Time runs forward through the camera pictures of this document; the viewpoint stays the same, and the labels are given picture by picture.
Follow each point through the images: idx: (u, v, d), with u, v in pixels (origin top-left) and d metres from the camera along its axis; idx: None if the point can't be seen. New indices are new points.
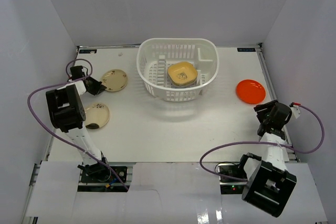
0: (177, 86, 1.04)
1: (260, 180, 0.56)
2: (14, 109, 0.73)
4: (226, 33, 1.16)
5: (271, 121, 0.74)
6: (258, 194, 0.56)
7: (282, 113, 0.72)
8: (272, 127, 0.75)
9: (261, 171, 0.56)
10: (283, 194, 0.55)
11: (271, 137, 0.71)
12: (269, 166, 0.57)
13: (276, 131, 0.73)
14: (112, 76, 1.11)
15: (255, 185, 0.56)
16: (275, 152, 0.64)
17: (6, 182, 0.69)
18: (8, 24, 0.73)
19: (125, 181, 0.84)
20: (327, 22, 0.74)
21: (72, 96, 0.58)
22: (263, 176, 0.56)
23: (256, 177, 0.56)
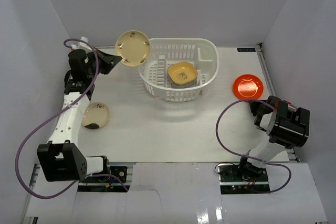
0: (177, 86, 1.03)
1: (282, 111, 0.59)
2: (13, 109, 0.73)
4: (226, 33, 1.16)
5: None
6: (284, 121, 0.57)
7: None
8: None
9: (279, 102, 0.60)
10: (304, 122, 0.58)
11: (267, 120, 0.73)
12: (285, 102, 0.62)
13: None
14: (129, 39, 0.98)
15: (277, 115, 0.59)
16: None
17: (6, 182, 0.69)
18: (8, 24, 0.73)
19: (125, 181, 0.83)
20: (327, 22, 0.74)
21: (69, 160, 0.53)
22: (283, 108, 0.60)
23: (277, 107, 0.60)
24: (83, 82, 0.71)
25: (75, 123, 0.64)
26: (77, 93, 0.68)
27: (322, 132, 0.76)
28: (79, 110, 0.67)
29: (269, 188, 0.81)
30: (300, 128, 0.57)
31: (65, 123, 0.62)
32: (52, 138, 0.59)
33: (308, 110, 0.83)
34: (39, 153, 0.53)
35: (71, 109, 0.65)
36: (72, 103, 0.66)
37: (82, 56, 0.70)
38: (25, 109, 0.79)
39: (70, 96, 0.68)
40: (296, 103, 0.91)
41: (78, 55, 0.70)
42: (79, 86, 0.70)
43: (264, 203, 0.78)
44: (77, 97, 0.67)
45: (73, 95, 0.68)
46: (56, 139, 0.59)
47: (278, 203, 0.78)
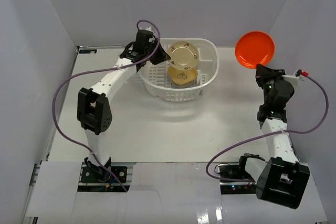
0: (177, 86, 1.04)
1: (273, 178, 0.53)
2: (13, 109, 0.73)
4: (226, 33, 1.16)
5: (270, 105, 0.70)
6: (274, 192, 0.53)
7: (283, 99, 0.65)
8: (270, 110, 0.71)
9: (273, 169, 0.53)
10: (298, 184, 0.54)
11: (272, 122, 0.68)
12: (279, 162, 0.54)
13: (275, 116, 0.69)
14: (184, 48, 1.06)
15: (269, 184, 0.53)
16: (286, 156, 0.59)
17: (7, 182, 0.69)
18: (9, 24, 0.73)
19: (125, 181, 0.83)
20: (327, 22, 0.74)
21: (99, 110, 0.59)
22: (275, 173, 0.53)
23: (270, 174, 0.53)
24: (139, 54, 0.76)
25: (116, 84, 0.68)
26: (128, 61, 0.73)
27: (322, 131, 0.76)
28: (123, 77, 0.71)
29: None
30: (291, 198, 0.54)
31: (108, 80, 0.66)
32: (95, 86, 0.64)
33: (309, 110, 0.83)
34: (79, 93, 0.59)
35: (117, 72, 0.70)
36: (122, 66, 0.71)
37: (149, 34, 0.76)
38: (25, 109, 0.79)
39: (123, 61, 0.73)
40: (297, 102, 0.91)
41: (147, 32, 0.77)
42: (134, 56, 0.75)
43: (264, 203, 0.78)
44: (127, 64, 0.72)
45: (126, 61, 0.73)
46: (97, 88, 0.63)
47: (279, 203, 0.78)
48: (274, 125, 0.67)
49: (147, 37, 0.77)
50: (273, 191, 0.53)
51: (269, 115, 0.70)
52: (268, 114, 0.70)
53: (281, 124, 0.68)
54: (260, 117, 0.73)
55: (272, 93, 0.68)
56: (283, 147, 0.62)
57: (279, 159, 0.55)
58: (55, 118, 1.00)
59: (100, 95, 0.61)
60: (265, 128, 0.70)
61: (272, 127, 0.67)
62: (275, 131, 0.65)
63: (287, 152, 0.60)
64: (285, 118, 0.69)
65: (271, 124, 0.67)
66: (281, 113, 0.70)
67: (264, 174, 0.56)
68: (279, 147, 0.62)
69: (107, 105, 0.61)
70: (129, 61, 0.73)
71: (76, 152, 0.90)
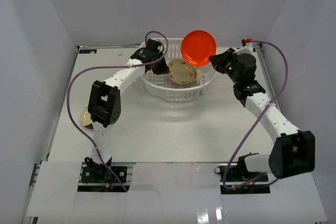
0: (177, 86, 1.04)
1: (287, 156, 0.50)
2: (13, 109, 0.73)
4: (226, 33, 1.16)
5: (242, 80, 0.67)
6: (291, 168, 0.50)
7: (252, 67, 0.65)
8: (245, 86, 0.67)
9: (284, 148, 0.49)
10: (308, 151, 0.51)
11: (255, 97, 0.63)
12: (286, 138, 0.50)
13: (252, 89, 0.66)
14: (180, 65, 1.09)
15: (285, 163, 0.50)
16: (287, 128, 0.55)
17: (7, 181, 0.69)
18: (9, 24, 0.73)
19: (125, 181, 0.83)
20: (327, 22, 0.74)
21: (111, 101, 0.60)
22: (287, 151, 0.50)
23: (283, 154, 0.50)
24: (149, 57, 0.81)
25: (127, 80, 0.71)
26: (139, 61, 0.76)
27: (322, 131, 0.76)
28: (133, 77, 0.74)
29: (269, 190, 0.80)
30: (307, 164, 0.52)
31: (121, 76, 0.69)
32: (108, 80, 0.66)
33: (309, 110, 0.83)
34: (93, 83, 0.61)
35: (129, 70, 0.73)
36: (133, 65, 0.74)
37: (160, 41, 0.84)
38: (25, 109, 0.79)
39: (134, 61, 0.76)
40: (297, 103, 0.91)
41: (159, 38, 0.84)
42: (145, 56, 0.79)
43: (264, 203, 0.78)
44: (138, 64, 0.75)
45: (136, 61, 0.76)
46: (110, 82, 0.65)
47: (278, 203, 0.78)
48: (258, 99, 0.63)
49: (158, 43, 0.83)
50: (291, 168, 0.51)
51: (248, 91, 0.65)
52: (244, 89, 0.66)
53: (263, 96, 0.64)
54: (239, 98, 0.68)
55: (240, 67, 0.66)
56: (280, 120, 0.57)
57: (285, 136, 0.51)
58: (54, 118, 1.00)
59: (112, 88, 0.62)
60: (250, 106, 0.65)
61: (258, 103, 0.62)
62: (264, 107, 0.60)
63: (286, 123, 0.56)
64: (262, 88, 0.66)
65: (255, 100, 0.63)
66: (256, 85, 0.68)
67: (276, 156, 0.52)
68: (276, 121, 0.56)
69: (119, 99, 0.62)
70: (140, 61, 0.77)
71: (76, 152, 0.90)
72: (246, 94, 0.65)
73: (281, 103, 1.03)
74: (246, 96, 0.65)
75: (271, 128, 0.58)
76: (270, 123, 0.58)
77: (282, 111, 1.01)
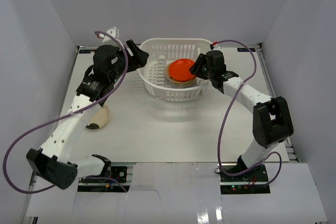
0: (177, 86, 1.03)
1: (265, 121, 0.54)
2: (14, 109, 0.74)
4: (226, 33, 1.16)
5: (216, 71, 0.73)
6: (272, 132, 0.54)
7: (220, 56, 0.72)
8: (221, 75, 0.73)
9: (261, 114, 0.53)
10: (284, 116, 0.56)
11: (230, 81, 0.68)
12: (262, 105, 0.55)
13: (227, 76, 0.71)
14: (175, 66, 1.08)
15: (266, 128, 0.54)
16: (262, 98, 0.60)
17: (7, 181, 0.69)
18: (9, 24, 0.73)
19: (125, 181, 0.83)
20: (326, 21, 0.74)
21: (52, 175, 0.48)
22: (265, 116, 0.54)
23: (261, 120, 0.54)
24: (101, 84, 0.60)
25: (74, 132, 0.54)
26: (87, 99, 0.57)
27: (322, 132, 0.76)
28: (82, 120, 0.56)
29: (269, 190, 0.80)
30: (285, 127, 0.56)
31: (61, 134, 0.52)
32: (44, 145, 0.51)
33: (308, 110, 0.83)
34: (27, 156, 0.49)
35: (73, 118, 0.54)
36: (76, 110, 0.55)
37: (110, 55, 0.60)
38: (25, 109, 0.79)
39: (79, 99, 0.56)
40: (297, 102, 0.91)
41: (106, 53, 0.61)
42: (95, 87, 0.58)
43: (264, 203, 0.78)
44: (85, 105, 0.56)
45: (83, 99, 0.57)
46: (46, 149, 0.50)
47: (278, 203, 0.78)
48: (233, 83, 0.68)
49: (109, 59, 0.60)
50: (273, 132, 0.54)
51: (223, 77, 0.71)
52: (219, 77, 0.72)
53: (237, 79, 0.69)
54: (217, 86, 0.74)
55: (210, 61, 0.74)
56: (254, 94, 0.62)
57: (261, 104, 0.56)
58: (54, 119, 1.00)
59: (50, 158, 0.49)
60: (229, 91, 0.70)
61: (233, 85, 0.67)
62: (239, 86, 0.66)
63: (260, 95, 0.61)
64: (235, 73, 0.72)
65: (231, 84, 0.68)
66: (230, 72, 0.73)
67: (257, 124, 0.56)
68: (251, 95, 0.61)
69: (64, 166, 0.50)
70: (88, 98, 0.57)
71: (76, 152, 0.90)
72: (222, 80, 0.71)
73: None
74: (222, 83, 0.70)
75: (249, 102, 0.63)
76: (247, 98, 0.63)
77: None
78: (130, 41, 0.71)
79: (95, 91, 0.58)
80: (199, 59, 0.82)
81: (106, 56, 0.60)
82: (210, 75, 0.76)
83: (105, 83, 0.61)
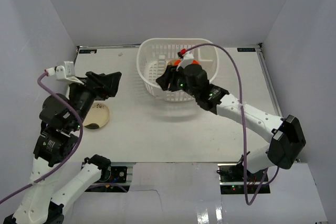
0: None
1: (287, 149, 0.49)
2: (14, 109, 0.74)
4: (226, 33, 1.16)
5: (201, 90, 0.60)
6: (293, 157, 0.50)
7: (202, 74, 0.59)
8: (209, 94, 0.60)
9: (281, 144, 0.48)
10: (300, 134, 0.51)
11: (225, 104, 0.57)
12: (279, 134, 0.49)
13: (216, 95, 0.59)
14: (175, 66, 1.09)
15: (288, 156, 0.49)
16: (273, 123, 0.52)
17: (7, 181, 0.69)
18: (9, 24, 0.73)
19: (125, 181, 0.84)
20: (326, 21, 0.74)
21: None
22: (286, 145, 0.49)
23: (283, 150, 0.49)
24: (59, 140, 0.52)
25: (41, 199, 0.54)
26: (46, 163, 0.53)
27: (322, 132, 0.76)
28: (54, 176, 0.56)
29: (269, 190, 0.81)
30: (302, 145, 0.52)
31: (29, 203, 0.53)
32: (17, 214, 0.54)
33: (309, 110, 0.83)
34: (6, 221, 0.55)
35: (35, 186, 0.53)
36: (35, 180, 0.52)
37: (59, 112, 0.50)
38: (25, 109, 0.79)
39: (38, 166, 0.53)
40: (297, 103, 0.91)
41: (54, 109, 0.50)
42: (51, 149, 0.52)
43: (264, 203, 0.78)
44: (45, 172, 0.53)
45: (42, 165, 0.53)
46: (19, 219, 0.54)
47: (278, 203, 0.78)
48: (229, 104, 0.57)
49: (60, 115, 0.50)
50: (294, 157, 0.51)
51: (213, 99, 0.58)
52: (207, 98, 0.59)
53: (231, 97, 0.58)
54: (208, 108, 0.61)
55: (191, 81, 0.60)
56: (260, 117, 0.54)
57: (277, 132, 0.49)
58: None
59: None
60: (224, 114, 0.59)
61: (231, 107, 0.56)
62: (239, 110, 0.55)
63: (269, 117, 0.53)
64: (224, 89, 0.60)
65: (228, 106, 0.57)
66: (216, 87, 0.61)
67: (276, 152, 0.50)
68: (260, 119, 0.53)
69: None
70: (47, 162, 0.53)
71: (76, 152, 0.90)
72: (211, 100, 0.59)
73: (281, 103, 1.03)
74: (216, 106, 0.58)
75: (255, 127, 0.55)
76: (254, 124, 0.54)
77: (283, 111, 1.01)
78: (90, 74, 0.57)
79: (53, 152, 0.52)
80: (169, 70, 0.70)
81: (54, 114, 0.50)
82: (195, 97, 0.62)
83: (64, 137, 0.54)
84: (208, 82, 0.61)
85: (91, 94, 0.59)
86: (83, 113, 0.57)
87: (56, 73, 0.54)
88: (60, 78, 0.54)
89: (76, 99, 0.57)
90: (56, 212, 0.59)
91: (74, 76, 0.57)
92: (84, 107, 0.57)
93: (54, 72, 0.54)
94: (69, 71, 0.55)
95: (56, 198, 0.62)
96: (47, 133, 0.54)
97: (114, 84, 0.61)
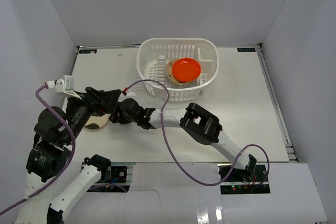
0: (177, 86, 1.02)
1: (195, 126, 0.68)
2: (14, 109, 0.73)
4: (226, 33, 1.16)
5: (138, 113, 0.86)
6: (207, 132, 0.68)
7: (135, 104, 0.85)
8: (144, 115, 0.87)
9: (188, 125, 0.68)
10: (202, 113, 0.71)
11: (153, 116, 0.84)
12: (184, 119, 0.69)
13: (148, 114, 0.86)
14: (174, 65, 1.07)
15: (201, 132, 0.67)
16: (180, 114, 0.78)
17: (7, 181, 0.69)
18: (9, 24, 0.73)
19: (125, 181, 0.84)
20: (326, 21, 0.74)
21: None
22: (192, 124, 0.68)
23: (192, 129, 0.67)
24: (51, 154, 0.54)
25: (38, 212, 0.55)
26: (39, 179, 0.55)
27: (322, 132, 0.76)
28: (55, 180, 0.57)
29: (269, 190, 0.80)
30: (211, 120, 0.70)
31: (24, 217, 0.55)
32: None
33: (308, 110, 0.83)
34: None
35: (28, 201, 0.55)
36: (30, 194, 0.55)
37: (54, 125, 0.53)
38: (25, 109, 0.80)
39: (31, 180, 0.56)
40: (296, 103, 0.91)
41: (50, 122, 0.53)
42: (43, 163, 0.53)
43: (264, 203, 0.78)
44: (39, 187, 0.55)
45: (35, 180, 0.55)
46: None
47: (278, 203, 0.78)
48: (155, 115, 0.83)
49: (54, 129, 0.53)
50: (208, 130, 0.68)
51: (147, 117, 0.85)
52: (144, 120, 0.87)
53: (156, 111, 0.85)
54: (148, 126, 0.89)
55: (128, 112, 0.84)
56: (174, 114, 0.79)
57: (182, 118, 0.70)
58: None
59: None
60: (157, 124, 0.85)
61: (156, 116, 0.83)
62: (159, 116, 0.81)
63: (178, 113, 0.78)
64: (151, 108, 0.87)
65: (154, 116, 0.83)
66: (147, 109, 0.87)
67: (192, 134, 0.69)
68: (172, 116, 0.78)
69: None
70: (40, 178, 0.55)
71: (76, 152, 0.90)
72: (147, 120, 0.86)
73: (281, 103, 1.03)
74: (150, 121, 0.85)
75: (174, 121, 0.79)
76: (170, 120, 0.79)
77: (283, 111, 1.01)
78: (89, 90, 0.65)
79: (45, 167, 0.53)
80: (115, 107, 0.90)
81: (49, 127, 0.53)
82: (136, 120, 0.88)
83: (58, 151, 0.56)
84: (139, 108, 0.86)
85: (87, 109, 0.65)
86: (77, 127, 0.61)
87: (56, 86, 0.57)
88: (58, 91, 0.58)
89: (74, 114, 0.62)
90: (56, 219, 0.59)
91: (73, 90, 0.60)
92: (80, 121, 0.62)
93: (54, 85, 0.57)
94: (69, 85, 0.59)
95: (55, 204, 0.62)
96: (40, 148, 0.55)
97: (113, 100, 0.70)
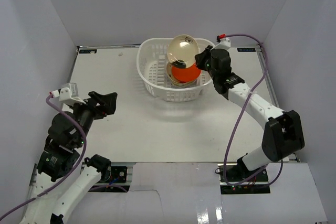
0: (177, 86, 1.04)
1: (279, 137, 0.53)
2: (13, 109, 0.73)
4: (226, 33, 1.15)
5: (221, 74, 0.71)
6: (284, 148, 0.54)
7: (227, 60, 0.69)
8: (226, 80, 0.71)
9: (273, 130, 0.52)
10: (296, 129, 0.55)
11: (236, 89, 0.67)
12: (274, 120, 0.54)
13: (232, 81, 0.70)
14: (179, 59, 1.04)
15: (279, 145, 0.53)
16: (273, 112, 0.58)
17: (7, 182, 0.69)
18: (9, 25, 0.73)
19: (125, 181, 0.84)
20: (326, 21, 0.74)
21: None
22: (278, 132, 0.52)
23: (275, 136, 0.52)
24: (62, 156, 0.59)
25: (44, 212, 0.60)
26: (49, 178, 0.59)
27: (322, 132, 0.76)
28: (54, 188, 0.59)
29: (269, 190, 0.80)
30: (296, 141, 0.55)
31: (32, 216, 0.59)
32: None
33: (309, 110, 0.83)
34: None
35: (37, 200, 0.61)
36: (39, 194, 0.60)
37: (67, 128, 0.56)
38: (25, 109, 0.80)
39: (41, 181, 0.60)
40: (296, 102, 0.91)
41: (63, 125, 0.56)
42: (54, 164, 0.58)
43: (264, 203, 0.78)
44: (48, 187, 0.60)
45: (44, 180, 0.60)
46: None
47: (278, 203, 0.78)
48: (240, 91, 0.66)
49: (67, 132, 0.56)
50: (284, 148, 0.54)
51: (228, 83, 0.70)
52: (224, 84, 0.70)
53: (243, 86, 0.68)
54: (221, 91, 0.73)
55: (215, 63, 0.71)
56: (265, 106, 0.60)
57: (274, 121, 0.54)
58: None
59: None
60: (234, 98, 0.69)
61: (240, 92, 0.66)
62: (247, 96, 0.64)
63: (271, 107, 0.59)
64: (241, 78, 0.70)
65: (238, 92, 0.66)
66: (234, 76, 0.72)
67: (268, 139, 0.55)
68: (262, 107, 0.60)
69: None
70: (50, 177, 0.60)
71: None
72: (227, 86, 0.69)
73: (281, 103, 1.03)
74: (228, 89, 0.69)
75: (257, 114, 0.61)
76: (255, 110, 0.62)
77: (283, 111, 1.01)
78: (92, 94, 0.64)
79: (55, 168, 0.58)
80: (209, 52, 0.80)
81: (62, 130, 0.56)
82: (214, 80, 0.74)
83: (67, 153, 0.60)
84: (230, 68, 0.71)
85: (91, 112, 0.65)
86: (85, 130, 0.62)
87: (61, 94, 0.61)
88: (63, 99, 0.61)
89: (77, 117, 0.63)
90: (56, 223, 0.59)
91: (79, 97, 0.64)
92: (85, 124, 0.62)
93: (59, 94, 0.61)
94: (74, 93, 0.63)
95: (56, 209, 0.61)
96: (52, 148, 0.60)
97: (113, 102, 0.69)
